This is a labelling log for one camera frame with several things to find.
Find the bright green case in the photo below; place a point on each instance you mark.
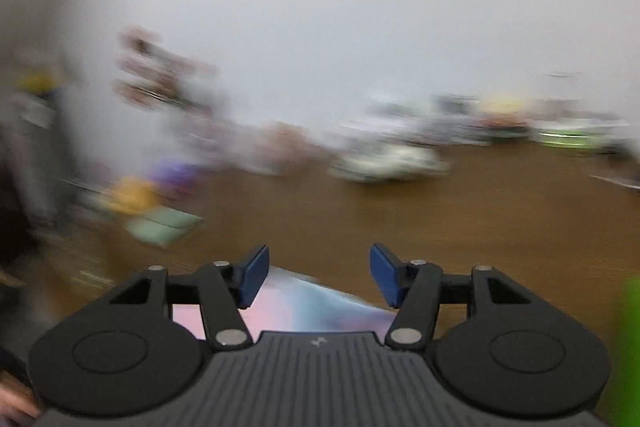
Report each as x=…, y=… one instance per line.
x=625, y=357

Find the folded green cloth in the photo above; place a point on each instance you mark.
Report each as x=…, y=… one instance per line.
x=162, y=228

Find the dried flowers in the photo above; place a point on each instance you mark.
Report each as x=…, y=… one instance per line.
x=160, y=67

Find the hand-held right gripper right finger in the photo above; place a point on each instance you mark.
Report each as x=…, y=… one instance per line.
x=387, y=278

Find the translucent green box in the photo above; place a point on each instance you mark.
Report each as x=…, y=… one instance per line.
x=575, y=137

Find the yellow snack packets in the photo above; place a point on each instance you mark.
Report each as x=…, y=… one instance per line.
x=502, y=107

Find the clear plastic bag of snacks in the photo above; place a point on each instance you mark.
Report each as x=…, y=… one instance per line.
x=280, y=147

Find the pink and blue cloth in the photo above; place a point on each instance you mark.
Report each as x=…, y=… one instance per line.
x=310, y=307

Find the cream cloth with green flowers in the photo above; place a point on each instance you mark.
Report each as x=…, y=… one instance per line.
x=390, y=162

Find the purple tissue pack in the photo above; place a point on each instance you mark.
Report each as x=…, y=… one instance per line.
x=175, y=173

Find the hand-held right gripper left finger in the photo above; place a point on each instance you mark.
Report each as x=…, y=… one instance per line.
x=252, y=276

